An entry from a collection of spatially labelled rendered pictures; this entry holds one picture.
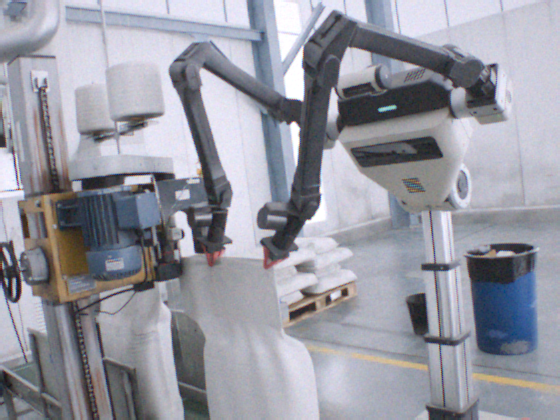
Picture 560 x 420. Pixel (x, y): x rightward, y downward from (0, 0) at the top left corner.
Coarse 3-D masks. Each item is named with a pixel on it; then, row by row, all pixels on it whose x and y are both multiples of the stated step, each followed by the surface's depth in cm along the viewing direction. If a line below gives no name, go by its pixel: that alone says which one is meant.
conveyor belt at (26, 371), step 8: (8, 368) 294; (16, 368) 292; (24, 368) 291; (32, 368) 289; (24, 376) 276; (32, 376) 275; (32, 384) 262; (184, 400) 222; (192, 400) 220; (184, 408) 213; (192, 408) 212; (200, 408) 211; (184, 416) 205; (192, 416) 204; (200, 416) 204; (208, 416) 203
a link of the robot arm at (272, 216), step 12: (264, 204) 130; (276, 204) 131; (288, 204) 133; (312, 204) 128; (264, 216) 130; (276, 216) 130; (300, 216) 130; (312, 216) 130; (264, 228) 130; (276, 228) 131
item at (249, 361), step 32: (192, 256) 173; (224, 256) 161; (192, 288) 170; (224, 288) 162; (256, 288) 149; (224, 320) 164; (256, 320) 151; (224, 352) 156; (256, 352) 145; (288, 352) 145; (224, 384) 157; (256, 384) 146; (288, 384) 141; (224, 416) 158; (256, 416) 148; (288, 416) 142
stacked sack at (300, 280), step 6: (294, 276) 465; (300, 276) 466; (306, 276) 468; (312, 276) 471; (276, 282) 453; (282, 282) 453; (288, 282) 451; (294, 282) 453; (300, 282) 458; (306, 282) 463; (312, 282) 471; (282, 288) 440; (288, 288) 446; (294, 288) 452; (300, 288) 458; (282, 294) 440
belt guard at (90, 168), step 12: (108, 156) 133; (120, 156) 135; (132, 156) 141; (144, 156) 151; (156, 156) 162; (72, 168) 133; (84, 168) 132; (96, 168) 132; (108, 168) 133; (120, 168) 135; (132, 168) 140; (144, 168) 149; (156, 168) 160; (168, 168) 172; (72, 180) 141
